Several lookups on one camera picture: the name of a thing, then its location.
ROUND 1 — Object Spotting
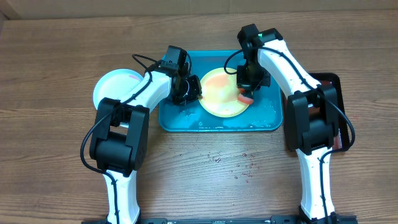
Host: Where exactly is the light blue plate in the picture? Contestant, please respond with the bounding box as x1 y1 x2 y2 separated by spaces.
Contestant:
93 69 143 110

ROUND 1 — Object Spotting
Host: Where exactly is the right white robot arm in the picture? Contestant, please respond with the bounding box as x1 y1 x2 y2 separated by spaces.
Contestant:
235 24 358 223

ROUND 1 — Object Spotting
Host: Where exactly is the red sponge with dark scourer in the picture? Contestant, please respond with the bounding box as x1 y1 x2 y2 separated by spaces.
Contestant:
238 88 254 105

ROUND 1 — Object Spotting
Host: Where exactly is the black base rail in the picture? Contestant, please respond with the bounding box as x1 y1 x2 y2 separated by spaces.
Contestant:
81 215 358 224

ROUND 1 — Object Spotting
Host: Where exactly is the yellow plate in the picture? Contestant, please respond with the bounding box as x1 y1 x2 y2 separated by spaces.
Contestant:
199 68 249 118

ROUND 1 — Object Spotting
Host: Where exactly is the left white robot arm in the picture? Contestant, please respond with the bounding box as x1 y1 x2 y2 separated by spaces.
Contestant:
80 55 201 223

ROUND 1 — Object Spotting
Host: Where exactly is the teal plastic tray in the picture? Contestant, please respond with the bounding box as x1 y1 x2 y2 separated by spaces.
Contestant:
158 50 283 132

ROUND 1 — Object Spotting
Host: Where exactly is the dark red black-rimmed tray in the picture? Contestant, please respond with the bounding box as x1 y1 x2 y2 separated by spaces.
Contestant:
310 73 349 150

